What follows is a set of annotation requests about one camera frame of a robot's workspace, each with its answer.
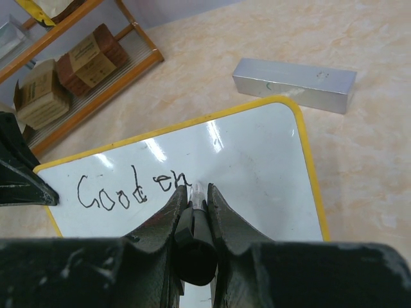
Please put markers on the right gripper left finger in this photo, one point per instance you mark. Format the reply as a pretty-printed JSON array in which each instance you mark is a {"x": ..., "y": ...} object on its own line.
[{"x": 130, "y": 271}]

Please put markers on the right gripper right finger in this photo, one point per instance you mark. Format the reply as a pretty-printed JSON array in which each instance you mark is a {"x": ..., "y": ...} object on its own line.
[{"x": 255, "y": 271}]

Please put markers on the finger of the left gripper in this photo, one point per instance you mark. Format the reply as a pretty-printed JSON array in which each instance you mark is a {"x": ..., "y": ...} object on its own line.
[{"x": 19, "y": 184}]

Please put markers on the white whiteboard yellow frame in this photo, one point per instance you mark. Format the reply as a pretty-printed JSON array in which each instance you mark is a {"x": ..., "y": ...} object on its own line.
[{"x": 257, "y": 154}]

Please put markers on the grey whiteboard eraser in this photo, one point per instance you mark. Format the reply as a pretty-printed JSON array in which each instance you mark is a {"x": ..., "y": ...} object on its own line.
[{"x": 322, "y": 88}]

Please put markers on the tan sponge block left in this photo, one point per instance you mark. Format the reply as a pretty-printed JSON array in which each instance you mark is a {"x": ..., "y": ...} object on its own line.
[{"x": 40, "y": 99}]

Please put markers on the clear plastic box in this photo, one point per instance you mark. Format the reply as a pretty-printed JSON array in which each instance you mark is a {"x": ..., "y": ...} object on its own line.
[{"x": 12, "y": 35}]

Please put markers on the brown sponge block right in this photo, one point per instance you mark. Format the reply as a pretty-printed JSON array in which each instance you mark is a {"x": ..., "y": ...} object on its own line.
[{"x": 93, "y": 59}]

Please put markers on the orange wooden shelf rack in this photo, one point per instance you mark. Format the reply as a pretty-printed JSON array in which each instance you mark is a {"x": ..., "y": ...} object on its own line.
[{"x": 142, "y": 54}]

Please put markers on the white bag upper container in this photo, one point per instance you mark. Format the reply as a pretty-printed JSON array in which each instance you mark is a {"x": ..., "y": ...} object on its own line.
[{"x": 58, "y": 10}]

